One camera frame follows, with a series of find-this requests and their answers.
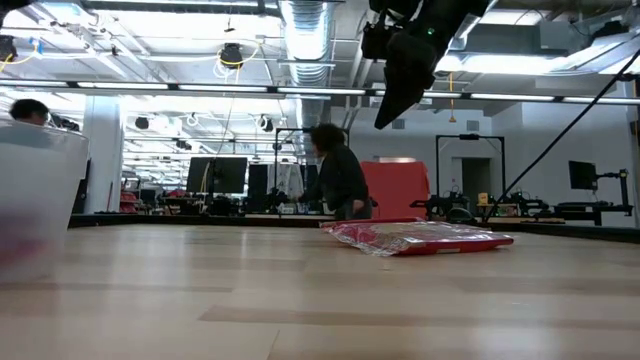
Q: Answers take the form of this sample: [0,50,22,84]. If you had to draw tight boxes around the red popcorn bag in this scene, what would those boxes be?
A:
[319,216,516,258]

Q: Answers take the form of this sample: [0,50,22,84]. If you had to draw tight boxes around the silver ventilation duct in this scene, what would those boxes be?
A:
[278,0,335,129]

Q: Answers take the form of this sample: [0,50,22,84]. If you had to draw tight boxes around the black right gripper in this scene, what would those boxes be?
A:
[373,0,492,130]

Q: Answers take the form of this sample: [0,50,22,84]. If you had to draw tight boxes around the large black monitor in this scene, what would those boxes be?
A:
[185,156,249,196]

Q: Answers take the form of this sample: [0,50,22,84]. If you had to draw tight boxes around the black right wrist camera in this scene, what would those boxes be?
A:
[360,21,401,62]

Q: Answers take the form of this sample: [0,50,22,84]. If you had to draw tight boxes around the white pillar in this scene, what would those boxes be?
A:
[83,94,126,215]

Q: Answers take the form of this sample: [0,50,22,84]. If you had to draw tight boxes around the black ceiling dome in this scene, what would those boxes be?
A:
[218,42,245,70]

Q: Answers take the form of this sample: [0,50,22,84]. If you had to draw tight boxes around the person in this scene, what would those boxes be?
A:
[297,122,374,222]
[8,98,51,127]

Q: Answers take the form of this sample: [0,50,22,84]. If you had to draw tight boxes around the black background robot rig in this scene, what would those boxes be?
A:
[409,187,551,225]

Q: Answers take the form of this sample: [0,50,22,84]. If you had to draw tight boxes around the black cabinet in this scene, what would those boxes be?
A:
[247,163,270,214]

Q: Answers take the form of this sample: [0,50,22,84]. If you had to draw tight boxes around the black desk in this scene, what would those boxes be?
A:
[552,199,635,227]

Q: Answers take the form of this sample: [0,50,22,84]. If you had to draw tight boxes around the red panel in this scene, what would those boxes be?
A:
[359,160,432,221]

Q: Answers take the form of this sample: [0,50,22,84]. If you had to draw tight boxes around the black metal table frame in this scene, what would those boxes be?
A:
[69,47,640,244]

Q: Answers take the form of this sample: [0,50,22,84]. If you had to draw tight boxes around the small black monitor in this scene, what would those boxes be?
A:
[568,159,599,192]

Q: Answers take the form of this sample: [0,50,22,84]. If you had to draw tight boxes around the long ceiling light strip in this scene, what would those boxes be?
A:
[0,78,640,105]

